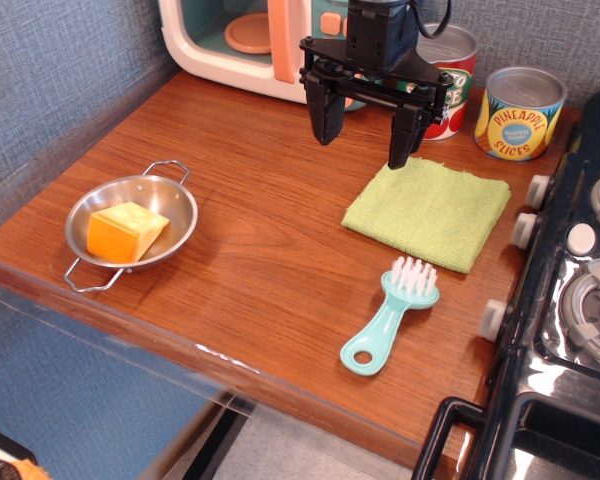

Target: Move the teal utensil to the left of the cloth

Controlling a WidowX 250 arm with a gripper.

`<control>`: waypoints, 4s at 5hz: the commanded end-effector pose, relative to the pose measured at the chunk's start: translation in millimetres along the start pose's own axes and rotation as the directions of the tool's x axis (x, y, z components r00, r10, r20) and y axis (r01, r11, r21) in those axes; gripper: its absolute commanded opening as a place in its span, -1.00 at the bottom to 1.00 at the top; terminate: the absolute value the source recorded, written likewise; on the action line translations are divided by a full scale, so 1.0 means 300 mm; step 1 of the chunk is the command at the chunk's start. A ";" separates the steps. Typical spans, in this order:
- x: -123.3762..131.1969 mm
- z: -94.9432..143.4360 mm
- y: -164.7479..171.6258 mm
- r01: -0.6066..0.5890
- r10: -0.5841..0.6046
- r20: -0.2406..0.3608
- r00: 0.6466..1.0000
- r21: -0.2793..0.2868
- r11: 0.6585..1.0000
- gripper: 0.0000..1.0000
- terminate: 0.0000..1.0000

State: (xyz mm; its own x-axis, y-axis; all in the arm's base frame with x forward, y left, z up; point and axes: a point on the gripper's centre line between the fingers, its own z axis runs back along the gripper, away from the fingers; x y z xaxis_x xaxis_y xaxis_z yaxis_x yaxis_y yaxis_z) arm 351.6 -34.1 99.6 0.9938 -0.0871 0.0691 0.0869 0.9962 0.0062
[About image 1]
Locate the orange cheese block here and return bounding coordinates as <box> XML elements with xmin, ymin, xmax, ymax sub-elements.
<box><xmin>86</xmin><ymin>202</ymin><xmax>170</xmax><ymax>264</ymax></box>

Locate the steel pan with handles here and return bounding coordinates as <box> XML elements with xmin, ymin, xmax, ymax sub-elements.
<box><xmin>64</xmin><ymin>160</ymin><xmax>199</xmax><ymax>293</ymax></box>

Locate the white stove knob bottom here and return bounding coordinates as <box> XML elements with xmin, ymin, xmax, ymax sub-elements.
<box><xmin>479</xmin><ymin>299</ymin><xmax>508</xmax><ymax>342</ymax></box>

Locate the white stove knob top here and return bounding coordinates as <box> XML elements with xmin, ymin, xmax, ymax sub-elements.
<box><xmin>525</xmin><ymin>175</ymin><xmax>551</xmax><ymax>210</ymax></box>

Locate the orange object bottom left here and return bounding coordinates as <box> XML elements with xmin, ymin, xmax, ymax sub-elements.
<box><xmin>0</xmin><ymin>459</ymin><xmax>51</xmax><ymax>480</ymax></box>

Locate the teal dish brush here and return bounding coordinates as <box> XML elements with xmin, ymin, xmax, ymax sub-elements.
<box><xmin>340</xmin><ymin>256</ymin><xmax>440</xmax><ymax>376</ymax></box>

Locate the pineapple slices can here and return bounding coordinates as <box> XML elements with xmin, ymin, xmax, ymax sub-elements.
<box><xmin>474</xmin><ymin>66</ymin><xmax>567</xmax><ymax>162</ymax></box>

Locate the tomato sauce can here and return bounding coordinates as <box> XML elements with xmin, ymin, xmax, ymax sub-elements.
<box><xmin>417</xmin><ymin>25</ymin><xmax>478</xmax><ymax>141</ymax></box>

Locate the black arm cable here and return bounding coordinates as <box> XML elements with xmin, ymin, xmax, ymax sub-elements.
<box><xmin>409</xmin><ymin>0</ymin><xmax>454</xmax><ymax>41</ymax></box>

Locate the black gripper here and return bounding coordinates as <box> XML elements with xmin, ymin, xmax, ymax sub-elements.
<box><xmin>300</xmin><ymin>1</ymin><xmax>453</xmax><ymax>170</ymax></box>

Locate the green folded cloth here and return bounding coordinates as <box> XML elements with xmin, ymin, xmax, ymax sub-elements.
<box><xmin>341</xmin><ymin>158</ymin><xmax>511</xmax><ymax>274</ymax></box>

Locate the black toy stove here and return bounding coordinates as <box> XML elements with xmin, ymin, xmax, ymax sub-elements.
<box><xmin>413</xmin><ymin>92</ymin><xmax>600</xmax><ymax>479</ymax></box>

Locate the white stove knob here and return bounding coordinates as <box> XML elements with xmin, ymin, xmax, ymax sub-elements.
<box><xmin>479</xmin><ymin>299</ymin><xmax>508</xmax><ymax>342</ymax></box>
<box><xmin>525</xmin><ymin>175</ymin><xmax>551</xmax><ymax>210</ymax></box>
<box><xmin>511</xmin><ymin>213</ymin><xmax>537</xmax><ymax>250</ymax></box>

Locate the toy microwave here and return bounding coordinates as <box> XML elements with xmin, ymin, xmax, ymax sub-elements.
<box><xmin>158</xmin><ymin>0</ymin><xmax>348</xmax><ymax>103</ymax></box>

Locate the white stove knob middle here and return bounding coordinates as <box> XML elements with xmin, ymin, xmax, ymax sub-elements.
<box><xmin>511</xmin><ymin>213</ymin><xmax>537</xmax><ymax>250</ymax></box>

